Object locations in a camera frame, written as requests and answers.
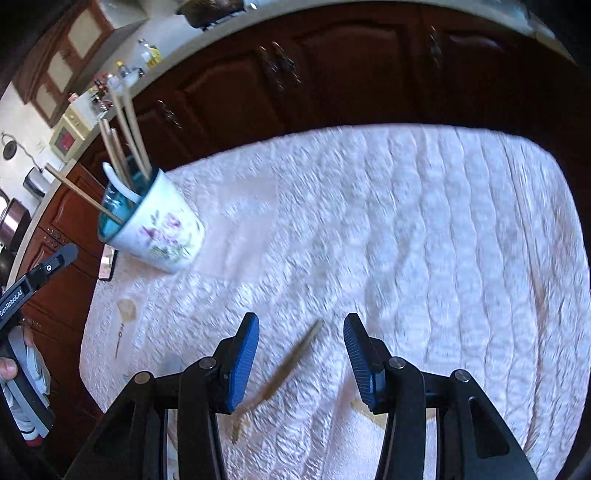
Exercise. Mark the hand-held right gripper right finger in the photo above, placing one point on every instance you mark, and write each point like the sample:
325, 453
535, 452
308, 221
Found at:
362, 364

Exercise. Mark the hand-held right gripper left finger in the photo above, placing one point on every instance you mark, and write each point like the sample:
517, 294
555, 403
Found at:
242, 364

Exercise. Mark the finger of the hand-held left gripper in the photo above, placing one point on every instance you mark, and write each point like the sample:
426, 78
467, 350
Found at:
41, 272

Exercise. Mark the dark brown chopstick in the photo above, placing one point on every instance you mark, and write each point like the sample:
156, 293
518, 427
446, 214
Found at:
295, 357

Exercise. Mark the white plastic rice spoon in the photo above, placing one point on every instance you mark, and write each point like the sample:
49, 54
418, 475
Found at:
121, 187

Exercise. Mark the floral white cup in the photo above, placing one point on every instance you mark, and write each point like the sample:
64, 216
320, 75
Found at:
161, 230

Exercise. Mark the person's left hand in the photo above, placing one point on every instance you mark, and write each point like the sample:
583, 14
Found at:
8, 368

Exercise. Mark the rice cooker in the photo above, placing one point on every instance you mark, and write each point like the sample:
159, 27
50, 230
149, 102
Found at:
11, 221

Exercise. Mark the black phone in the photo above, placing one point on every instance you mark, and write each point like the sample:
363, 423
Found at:
107, 263

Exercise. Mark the silver electric kettle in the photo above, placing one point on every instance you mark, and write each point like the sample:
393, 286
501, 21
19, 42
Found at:
34, 182

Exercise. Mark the brown key tag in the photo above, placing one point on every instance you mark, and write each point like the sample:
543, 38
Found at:
126, 308

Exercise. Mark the cream microwave oven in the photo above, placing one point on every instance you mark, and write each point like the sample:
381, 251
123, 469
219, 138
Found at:
64, 141

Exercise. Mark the pink quilted tablecloth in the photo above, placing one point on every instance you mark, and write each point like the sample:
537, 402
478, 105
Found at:
392, 230

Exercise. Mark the small yellow-lid jar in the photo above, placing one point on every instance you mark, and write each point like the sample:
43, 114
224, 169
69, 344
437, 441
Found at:
123, 69

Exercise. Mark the yellow oil bottle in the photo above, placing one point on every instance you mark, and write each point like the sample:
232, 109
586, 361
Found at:
150, 55

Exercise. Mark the grey kitchen countertop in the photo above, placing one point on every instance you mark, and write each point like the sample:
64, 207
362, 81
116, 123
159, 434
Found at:
194, 46

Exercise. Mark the dark wooden base cabinets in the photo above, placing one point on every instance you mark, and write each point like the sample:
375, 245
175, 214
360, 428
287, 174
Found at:
369, 69

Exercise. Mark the dark pot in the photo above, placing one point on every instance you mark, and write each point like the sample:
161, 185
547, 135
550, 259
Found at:
207, 11

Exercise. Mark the round black wall hanging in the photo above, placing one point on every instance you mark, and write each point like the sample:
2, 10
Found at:
9, 150

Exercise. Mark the white wall socket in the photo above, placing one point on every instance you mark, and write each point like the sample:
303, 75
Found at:
41, 145

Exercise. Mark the brown wall cabinet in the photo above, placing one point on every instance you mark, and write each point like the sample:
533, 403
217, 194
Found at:
51, 55

